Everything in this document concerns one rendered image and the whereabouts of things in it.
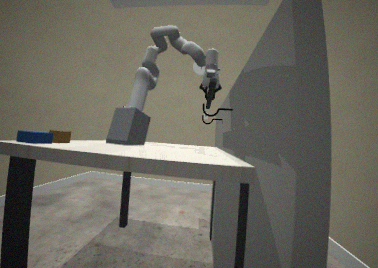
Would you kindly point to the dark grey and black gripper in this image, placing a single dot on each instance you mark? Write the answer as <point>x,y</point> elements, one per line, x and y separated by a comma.
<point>205,83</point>

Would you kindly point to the grey bar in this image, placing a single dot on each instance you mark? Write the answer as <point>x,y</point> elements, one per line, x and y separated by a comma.
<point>212,85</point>

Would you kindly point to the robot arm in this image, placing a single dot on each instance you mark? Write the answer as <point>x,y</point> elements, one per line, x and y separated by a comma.
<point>142,83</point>

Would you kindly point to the blue rectangular block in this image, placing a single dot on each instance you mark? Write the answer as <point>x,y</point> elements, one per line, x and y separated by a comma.
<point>34,137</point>

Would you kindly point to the small brown box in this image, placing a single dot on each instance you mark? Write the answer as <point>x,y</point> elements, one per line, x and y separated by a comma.
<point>60,136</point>

